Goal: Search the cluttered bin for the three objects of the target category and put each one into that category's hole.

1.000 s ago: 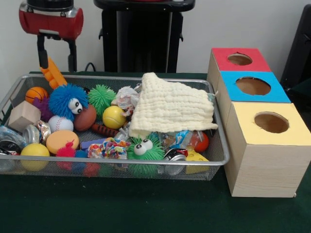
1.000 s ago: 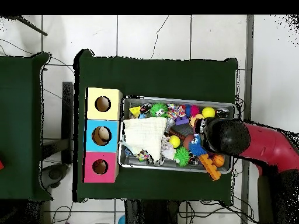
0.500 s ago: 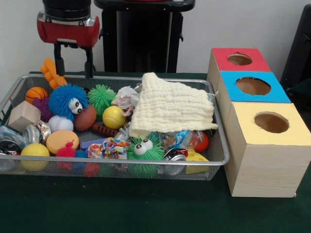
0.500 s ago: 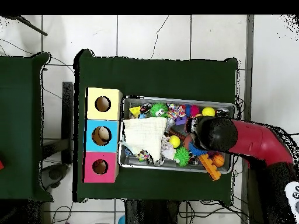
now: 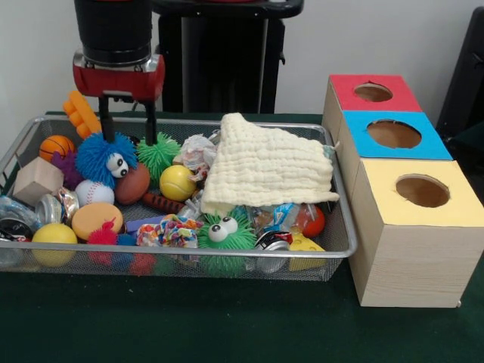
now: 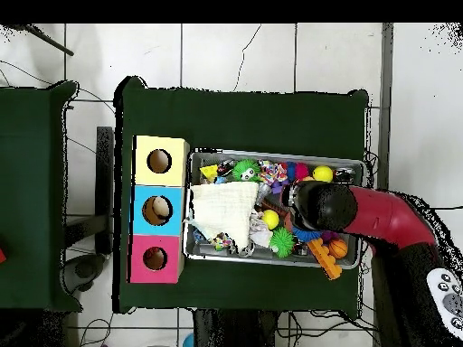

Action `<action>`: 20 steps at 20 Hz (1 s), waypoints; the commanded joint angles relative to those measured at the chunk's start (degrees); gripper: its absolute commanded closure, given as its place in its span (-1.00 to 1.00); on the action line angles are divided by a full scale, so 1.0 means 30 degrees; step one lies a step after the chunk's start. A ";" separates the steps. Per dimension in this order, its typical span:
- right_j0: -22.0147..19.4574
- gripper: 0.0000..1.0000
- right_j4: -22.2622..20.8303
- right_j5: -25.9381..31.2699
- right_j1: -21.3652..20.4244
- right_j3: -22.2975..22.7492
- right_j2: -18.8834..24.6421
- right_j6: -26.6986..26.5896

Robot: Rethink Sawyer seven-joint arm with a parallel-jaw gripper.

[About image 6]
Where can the blue floor ball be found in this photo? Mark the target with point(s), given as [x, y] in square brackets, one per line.
[188, 342]

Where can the green spiky ball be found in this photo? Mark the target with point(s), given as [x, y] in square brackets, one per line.
[282, 242]

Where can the small red object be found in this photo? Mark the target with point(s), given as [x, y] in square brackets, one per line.
[2, 256]

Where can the small orange basketball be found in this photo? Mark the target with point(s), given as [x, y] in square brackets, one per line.
[338, 248]

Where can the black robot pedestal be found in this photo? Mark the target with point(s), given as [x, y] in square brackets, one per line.
[231, 330]

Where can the dark thin rod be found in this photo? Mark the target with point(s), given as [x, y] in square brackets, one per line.
[50, 42]

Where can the wooden box with three holes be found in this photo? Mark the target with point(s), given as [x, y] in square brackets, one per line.
[173, 224]

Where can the yellow cheese wedge toy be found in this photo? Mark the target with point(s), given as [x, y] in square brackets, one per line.
[209, 172]

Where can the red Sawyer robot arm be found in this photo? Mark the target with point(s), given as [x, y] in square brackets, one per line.
[383, 217]

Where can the yellow ball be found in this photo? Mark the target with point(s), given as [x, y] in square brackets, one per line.
[322, 174]

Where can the dark green side tablecloth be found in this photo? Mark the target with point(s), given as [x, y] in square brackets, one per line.
[25, 198]

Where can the blue spiky ball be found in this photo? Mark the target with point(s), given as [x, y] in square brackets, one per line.
[306, 235]

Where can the green spiky toy with eyes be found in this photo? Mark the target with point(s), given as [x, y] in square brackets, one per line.
[243, 170]

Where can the black stand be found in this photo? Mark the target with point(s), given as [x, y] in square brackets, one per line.
[105, 173]

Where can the pink blue fuzzy caterpillar toy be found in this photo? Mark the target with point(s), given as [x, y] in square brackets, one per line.
[300, 171]

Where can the orange plastic toy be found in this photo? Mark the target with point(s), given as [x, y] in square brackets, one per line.
[325, 258]

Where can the cream muslin cloth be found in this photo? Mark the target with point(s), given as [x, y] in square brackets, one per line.
[224, 209]

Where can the grey plastic base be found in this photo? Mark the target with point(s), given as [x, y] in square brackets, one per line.
[85, 269]

